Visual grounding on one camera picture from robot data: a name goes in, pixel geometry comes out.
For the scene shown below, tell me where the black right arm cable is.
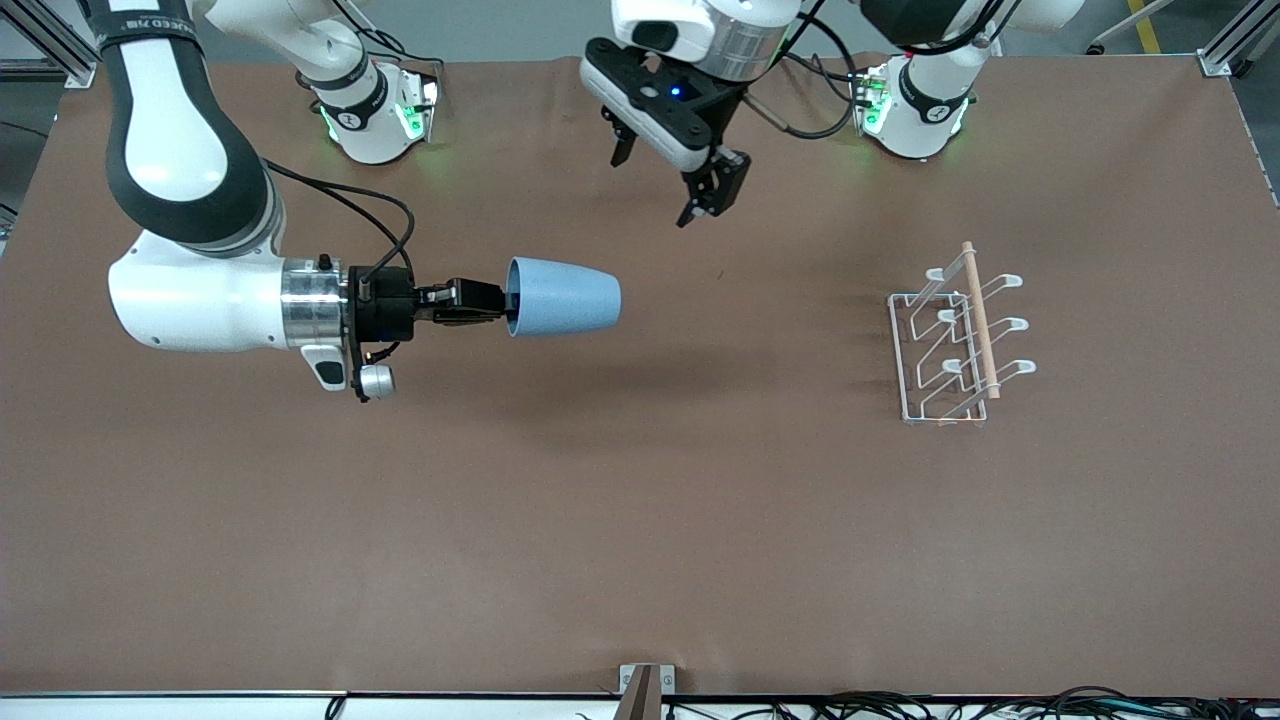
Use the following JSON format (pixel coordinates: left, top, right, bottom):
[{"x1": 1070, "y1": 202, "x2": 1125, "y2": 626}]
[{"x1": 262, "y1": 158, "x2": 417, "y2": 286}]

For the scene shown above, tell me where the aluminium frame profile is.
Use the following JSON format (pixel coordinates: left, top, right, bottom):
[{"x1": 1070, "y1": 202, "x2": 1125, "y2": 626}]
[
  {"x1": 1198, "y1": 0, "x2": 1280, "y2": 79},
  {"x1": 0, "y1": 0, "x2": 101, "y2": 89}
]

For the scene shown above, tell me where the white stand leg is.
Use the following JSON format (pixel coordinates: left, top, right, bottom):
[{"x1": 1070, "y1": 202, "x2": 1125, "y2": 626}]
[{"x1": 1088, "y1": 0, "x2": 1173, "y2": 56}]

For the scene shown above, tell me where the brown table cover sheet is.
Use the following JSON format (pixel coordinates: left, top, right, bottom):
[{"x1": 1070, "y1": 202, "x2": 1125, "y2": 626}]
[{"x1": 0, "y1": 52, "x2": 1280, "y2": 698}]

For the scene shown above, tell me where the brown mount post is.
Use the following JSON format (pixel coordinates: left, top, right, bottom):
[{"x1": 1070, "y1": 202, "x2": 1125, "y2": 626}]
[{"x1": 622, "y1": 665, "x2": 663, "y2": 720}]

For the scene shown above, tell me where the grey metal mount bracket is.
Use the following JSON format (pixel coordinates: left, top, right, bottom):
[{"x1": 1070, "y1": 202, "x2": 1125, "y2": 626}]
[{"x1": 618, "y1": 663, "x2": 677, "y2": 720}]

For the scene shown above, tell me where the black cable bundle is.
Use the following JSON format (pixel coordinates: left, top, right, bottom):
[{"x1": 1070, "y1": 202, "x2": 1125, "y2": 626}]
[{"x1": 660, "y1": 685, "x2": 1280, "y2": 720}]

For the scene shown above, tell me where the white wire cup holder rack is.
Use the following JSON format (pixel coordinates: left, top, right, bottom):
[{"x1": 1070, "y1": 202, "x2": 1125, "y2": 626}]
[{"x1": 888, "y1": 240, "x2": 1038, "y2": 429}]

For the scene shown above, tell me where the black base cable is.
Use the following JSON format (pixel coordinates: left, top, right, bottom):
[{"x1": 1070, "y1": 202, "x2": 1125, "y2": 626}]
[
  {"x1": 775, "y1": 52, "x2": 863, "y2": 106},
  {"x1": 350, "y1": 35, "x2": 443, "y2": 86}
]

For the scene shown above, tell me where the blue plastic cup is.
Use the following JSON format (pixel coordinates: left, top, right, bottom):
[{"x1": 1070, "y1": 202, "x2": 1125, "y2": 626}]
[{"x1": 505, "y1": 257, "x2": 622, "y2": 338}]

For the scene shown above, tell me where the white table edge rail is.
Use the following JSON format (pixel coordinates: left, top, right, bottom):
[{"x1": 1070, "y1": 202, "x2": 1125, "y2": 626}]
[{"x1": 0, "y1": 690, "x2": 1280, "y2": 720}]

